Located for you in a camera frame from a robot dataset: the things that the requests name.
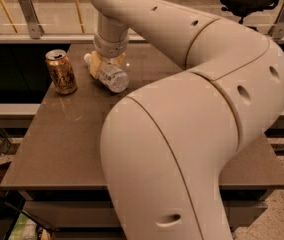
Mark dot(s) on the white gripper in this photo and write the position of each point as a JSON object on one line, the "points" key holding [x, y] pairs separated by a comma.
{"points": [[109, 48]]}

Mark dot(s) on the clear plastic water bottle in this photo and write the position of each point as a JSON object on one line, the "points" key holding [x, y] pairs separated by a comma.
{"points": [[113, 77]]}

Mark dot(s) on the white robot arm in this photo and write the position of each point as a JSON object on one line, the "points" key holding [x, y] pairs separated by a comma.
{"points": [[164, 145]]}

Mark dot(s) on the orange soda can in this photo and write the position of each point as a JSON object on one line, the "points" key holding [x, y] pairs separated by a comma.
{"points": [[61, 72]]}

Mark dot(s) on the metal glass railing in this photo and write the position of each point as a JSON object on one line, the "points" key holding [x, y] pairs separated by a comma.
{"points": [[46, 20]]}

